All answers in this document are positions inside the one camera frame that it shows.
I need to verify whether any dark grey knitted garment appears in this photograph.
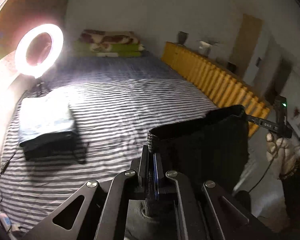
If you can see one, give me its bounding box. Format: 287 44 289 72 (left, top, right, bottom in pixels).
125 104 250 240

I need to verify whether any dark sleeved right forearm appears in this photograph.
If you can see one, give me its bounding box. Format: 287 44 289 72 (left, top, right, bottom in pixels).
279 160 300 233

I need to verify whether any gloved right hand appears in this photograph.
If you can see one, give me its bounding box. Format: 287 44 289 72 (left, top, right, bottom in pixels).
266 132 300 178

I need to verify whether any white power adapter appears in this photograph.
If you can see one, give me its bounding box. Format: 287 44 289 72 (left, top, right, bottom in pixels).
0 212 21 233

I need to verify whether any folded clothes stack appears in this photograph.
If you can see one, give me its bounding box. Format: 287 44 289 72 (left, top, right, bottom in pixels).
18 90 78 160

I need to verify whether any potted plant white pot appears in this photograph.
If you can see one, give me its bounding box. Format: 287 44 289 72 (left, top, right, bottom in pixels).
198 38 220 57

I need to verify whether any striped blue white bedsheet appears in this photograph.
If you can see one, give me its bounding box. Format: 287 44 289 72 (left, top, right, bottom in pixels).
0 56 215 232

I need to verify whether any dark ceramic vase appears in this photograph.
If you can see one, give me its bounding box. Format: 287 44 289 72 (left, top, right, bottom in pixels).
177 31 189 46

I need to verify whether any folded green brown blanket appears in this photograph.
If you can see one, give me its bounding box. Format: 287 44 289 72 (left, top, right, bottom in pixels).
72 29 145 57

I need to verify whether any wooden slatted bed rail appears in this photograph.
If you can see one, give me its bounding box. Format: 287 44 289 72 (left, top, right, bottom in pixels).
161 41 271 138

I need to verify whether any bright ring light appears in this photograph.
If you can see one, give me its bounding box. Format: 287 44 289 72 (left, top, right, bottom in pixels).
14 24 64 79

